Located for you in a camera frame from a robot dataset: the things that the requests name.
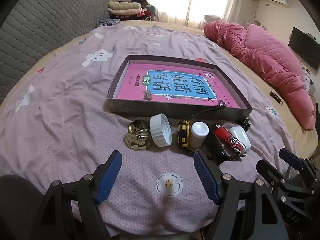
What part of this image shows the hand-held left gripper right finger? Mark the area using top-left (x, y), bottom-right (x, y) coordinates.
top-left (194, 150), bottom-right (290, 240)

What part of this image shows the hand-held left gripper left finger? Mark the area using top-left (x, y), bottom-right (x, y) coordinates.
top-left (37, 150), bottom-right (123, 240)

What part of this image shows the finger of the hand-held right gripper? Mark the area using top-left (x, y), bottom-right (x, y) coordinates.
top-left (279, 148), bottom-right (320, 180)
top-left (256, 159), bottom-right (313, 203)

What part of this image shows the white pill bottle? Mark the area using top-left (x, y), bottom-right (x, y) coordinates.
top-left (187, 122), bottom-right (209, 148)

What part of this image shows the red lighter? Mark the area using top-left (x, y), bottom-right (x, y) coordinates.
top-left (212, 123), bottom-right (244, 153)

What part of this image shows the black and yellow watch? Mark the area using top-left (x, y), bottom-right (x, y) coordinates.
top-left (177, 106), bottom-right (225, 153)

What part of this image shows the white earbud case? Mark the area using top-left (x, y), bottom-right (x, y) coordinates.
top-left (229, 126), bottom-right (251, 153)

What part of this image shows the white ribbed jar lid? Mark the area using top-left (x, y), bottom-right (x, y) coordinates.
top-left (149, 114), bottom-right (172, 147)

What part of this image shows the shallow cardboard box tray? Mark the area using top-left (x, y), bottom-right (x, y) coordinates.
top-left (105, 54), bottom-right (253, 123)

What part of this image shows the small black bar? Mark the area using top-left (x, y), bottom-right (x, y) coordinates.
top-left (269, 91), bottom-right (284, 105)

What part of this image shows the purple printed bed sheet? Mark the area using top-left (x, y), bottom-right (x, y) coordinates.
top-left (0, 20), bottom-right (300, 235)

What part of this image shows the pink and blue book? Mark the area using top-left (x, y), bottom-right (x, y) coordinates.
top-left (112, 63), bottom-right (247, 109)

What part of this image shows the pink quilt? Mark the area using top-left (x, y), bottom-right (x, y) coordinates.
top-left (203, 20), bottom-right (316, 130)

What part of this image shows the black flat television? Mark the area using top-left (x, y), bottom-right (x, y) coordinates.
top-left (288, 27), bottom-right (320, 70)

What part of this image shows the dark patterned cloth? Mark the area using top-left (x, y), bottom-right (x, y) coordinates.
top-left (96, 19), bottom-right (120, 28)

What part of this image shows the grey plush item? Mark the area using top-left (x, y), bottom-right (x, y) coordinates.
top-left (204, 14), bottom-right (223, 23)

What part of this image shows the white curtain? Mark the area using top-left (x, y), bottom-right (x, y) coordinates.
top-left (147, 0), bottom-right (253, 29)

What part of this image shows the grey quilted headboard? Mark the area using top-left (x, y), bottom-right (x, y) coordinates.
top-left (0, 0), bottom-right (110, 105)

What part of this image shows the stack of folded clothes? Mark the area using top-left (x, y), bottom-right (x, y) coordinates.
top-left (108, 0), bottom-right (155, 20)

